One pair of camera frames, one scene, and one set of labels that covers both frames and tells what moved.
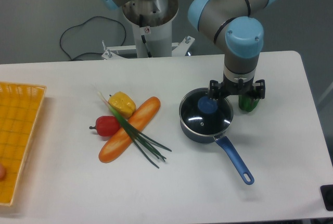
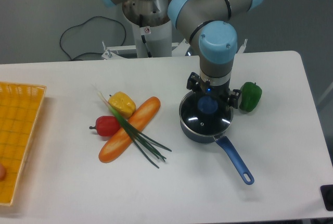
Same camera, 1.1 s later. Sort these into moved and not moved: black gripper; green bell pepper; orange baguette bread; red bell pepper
Moved: black gripper
Not moved: orange baguette bread; red bell pepper; green bell pepper
